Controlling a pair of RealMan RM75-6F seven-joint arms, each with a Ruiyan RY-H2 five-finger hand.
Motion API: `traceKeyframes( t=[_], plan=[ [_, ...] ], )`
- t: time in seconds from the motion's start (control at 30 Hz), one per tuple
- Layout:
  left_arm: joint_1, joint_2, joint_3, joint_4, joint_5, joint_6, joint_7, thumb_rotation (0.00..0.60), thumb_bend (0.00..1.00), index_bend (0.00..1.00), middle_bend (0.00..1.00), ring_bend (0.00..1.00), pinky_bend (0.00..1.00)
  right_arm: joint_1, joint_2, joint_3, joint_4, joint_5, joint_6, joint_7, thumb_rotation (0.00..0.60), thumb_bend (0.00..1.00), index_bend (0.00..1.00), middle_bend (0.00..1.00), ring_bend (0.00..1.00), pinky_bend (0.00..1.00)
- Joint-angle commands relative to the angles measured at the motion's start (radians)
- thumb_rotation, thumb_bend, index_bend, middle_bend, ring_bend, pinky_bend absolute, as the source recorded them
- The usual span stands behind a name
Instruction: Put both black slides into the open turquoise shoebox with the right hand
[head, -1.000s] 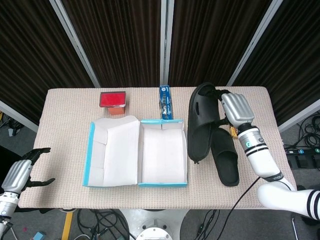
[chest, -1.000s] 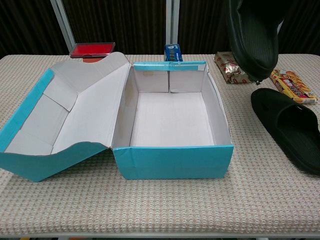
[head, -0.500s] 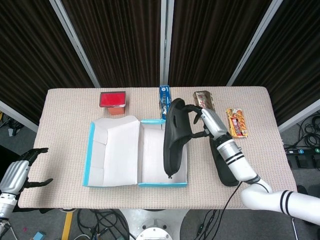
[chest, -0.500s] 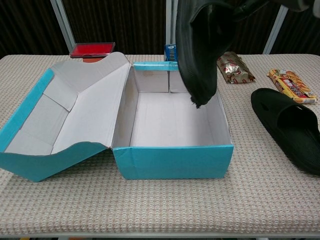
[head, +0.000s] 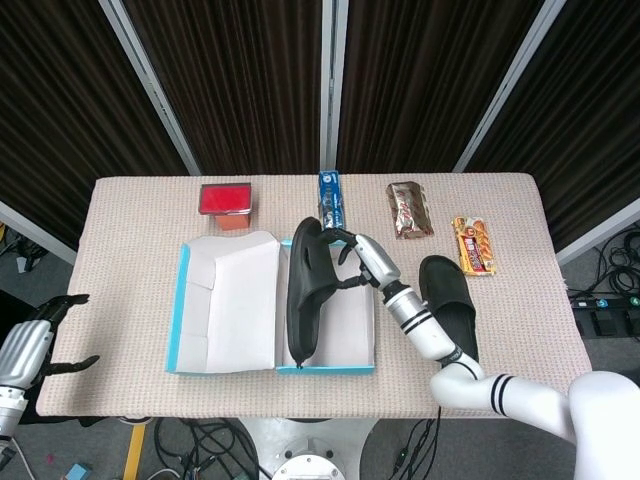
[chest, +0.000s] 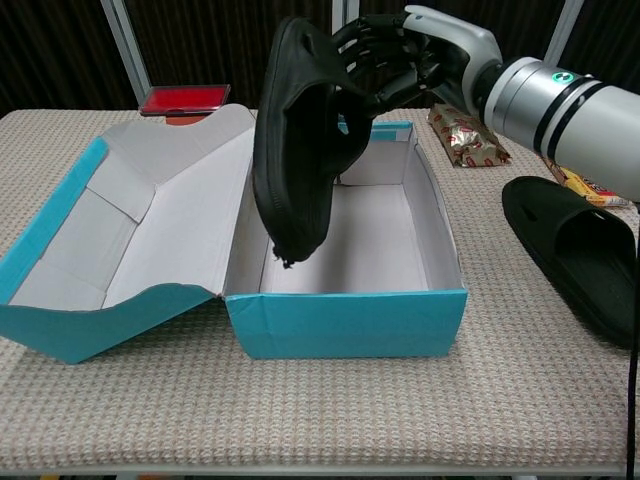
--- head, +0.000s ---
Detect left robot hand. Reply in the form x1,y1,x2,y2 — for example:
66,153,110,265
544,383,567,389
0,293,101,389

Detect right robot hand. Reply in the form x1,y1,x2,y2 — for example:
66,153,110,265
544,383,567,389
319,227,404,294

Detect black rubber slipper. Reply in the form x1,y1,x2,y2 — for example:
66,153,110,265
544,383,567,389
418,254,480,364
285,217,346,371

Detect white and blue shoebox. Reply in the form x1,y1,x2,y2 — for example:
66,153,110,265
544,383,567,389
164,230,376,376

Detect grey round robot base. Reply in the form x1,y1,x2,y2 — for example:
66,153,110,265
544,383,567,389
273,439,347,480

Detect red topped box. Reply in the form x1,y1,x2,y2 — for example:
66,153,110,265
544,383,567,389
197,182,255,232

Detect brown silver snack wrapper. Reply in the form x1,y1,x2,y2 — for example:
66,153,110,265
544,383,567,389
386,180,435,241

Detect blue cookie package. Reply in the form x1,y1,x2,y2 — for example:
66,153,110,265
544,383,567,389
316,170,347,234

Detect yellow orange snack pack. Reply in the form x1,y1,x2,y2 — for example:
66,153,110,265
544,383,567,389
451,215,499,278

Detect beige woven tablecloth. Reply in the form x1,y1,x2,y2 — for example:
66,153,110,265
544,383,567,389
35,172,594,419

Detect dark pleated curtain panel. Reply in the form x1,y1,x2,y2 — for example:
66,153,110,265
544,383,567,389
0,0,189,251
122,0,324,176
339,0,546,174
467,0,640,251

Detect black foot pedals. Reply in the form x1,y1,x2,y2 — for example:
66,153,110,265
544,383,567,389
574,308,640,341

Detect black power strip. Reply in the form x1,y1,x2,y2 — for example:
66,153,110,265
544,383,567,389
569,294,640,310

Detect grey partition post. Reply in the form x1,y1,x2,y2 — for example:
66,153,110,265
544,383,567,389
319,0,349,174
97,0,201,176
0,199,79,266
554,199,640,266
452,0,571,172

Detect thin black cable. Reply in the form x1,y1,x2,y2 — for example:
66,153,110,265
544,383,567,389
389,407,444,474

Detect black floor cable bundle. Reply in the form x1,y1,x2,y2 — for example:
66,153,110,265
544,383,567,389
149,417,261,480
589,229,640,301

